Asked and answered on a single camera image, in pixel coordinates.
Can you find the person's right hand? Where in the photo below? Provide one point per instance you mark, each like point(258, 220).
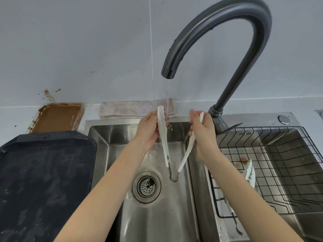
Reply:
point(205, 138)

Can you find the person's left hand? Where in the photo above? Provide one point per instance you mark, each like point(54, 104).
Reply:
point(147, 133)

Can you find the person's right thumb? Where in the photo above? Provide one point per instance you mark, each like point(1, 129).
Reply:
point(194, 118)

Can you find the person's left thumb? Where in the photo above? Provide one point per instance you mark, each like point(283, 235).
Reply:
point(153, 116)

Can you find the white plastic kitchen tongs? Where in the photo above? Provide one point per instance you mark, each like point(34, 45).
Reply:
point(164, 146)
point(250, 173)

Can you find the person's left forearm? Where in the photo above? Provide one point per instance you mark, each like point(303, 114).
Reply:
point(108, 194)

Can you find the person's right forearm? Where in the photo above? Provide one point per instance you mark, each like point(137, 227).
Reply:
point(242, 199)

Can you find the folded pinkish white cloth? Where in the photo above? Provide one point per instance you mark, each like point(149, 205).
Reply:
point(131, 108)

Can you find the dark grey gooseneck faucet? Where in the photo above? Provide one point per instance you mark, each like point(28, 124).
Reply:
point(227, 98)

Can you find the round metal drain strainer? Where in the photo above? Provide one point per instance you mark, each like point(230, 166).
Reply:
point(146, 186)

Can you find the round metal sink cap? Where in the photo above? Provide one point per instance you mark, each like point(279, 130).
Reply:
point(284, 119)

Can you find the brown rectangular tray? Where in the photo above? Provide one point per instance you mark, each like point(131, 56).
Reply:
point(56, 118)

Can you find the stainless steel double sink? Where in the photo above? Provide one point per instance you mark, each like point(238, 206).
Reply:
point(171, 214)

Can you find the black baking tray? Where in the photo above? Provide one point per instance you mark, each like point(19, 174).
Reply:
point(43, 183)

